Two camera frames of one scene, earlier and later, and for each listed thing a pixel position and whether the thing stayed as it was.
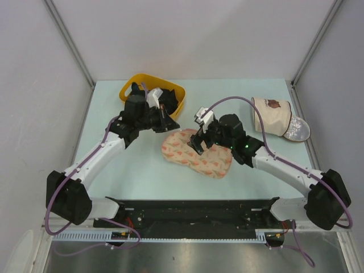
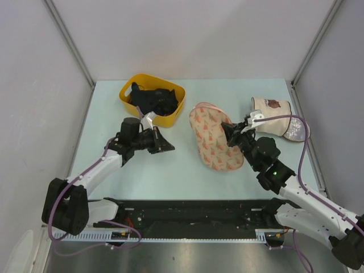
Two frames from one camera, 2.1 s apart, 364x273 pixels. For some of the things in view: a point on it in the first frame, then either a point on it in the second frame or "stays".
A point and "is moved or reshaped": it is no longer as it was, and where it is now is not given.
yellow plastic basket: (151, 82) stays
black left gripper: (165, 123) to (159, 144)
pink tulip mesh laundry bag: (214, 162) is moved or reshaped
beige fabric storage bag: (278, 120) stays
